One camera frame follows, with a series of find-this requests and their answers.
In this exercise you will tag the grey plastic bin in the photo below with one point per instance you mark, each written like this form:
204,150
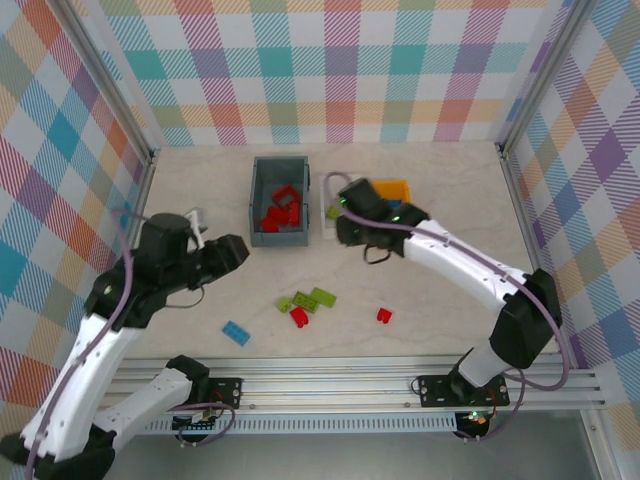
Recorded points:
280,170

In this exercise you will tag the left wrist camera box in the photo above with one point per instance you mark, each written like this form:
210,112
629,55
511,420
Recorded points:
197,220

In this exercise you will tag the small circuit board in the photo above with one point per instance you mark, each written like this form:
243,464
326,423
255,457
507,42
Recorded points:
197,425
477,419

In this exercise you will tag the orange plastic bin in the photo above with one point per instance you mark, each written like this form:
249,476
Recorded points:
392,189

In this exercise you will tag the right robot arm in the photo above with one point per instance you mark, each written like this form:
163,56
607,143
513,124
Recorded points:
465,260

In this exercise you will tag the white plastic bin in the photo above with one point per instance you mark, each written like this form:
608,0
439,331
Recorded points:
324,227

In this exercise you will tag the small green lego brick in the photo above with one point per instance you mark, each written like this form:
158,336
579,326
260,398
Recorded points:
284,304
332,212

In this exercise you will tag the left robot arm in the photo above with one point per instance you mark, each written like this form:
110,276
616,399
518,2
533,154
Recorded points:
160,390

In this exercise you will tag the aluminium frame post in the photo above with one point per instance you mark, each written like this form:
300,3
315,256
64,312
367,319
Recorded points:
542,75
115,80

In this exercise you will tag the aluminium side rail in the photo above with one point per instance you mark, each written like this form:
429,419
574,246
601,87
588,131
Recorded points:
527,225
142,190

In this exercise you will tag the grey metal panel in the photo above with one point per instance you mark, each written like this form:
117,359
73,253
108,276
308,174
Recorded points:
325,460

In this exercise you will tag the wide aluminium mounting rail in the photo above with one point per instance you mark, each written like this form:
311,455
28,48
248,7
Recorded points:
325,385

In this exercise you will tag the small red arched lego brick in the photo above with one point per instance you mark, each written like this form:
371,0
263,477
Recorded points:
384,315

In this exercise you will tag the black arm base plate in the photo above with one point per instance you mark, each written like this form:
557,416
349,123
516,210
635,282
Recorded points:
227,392
435,390

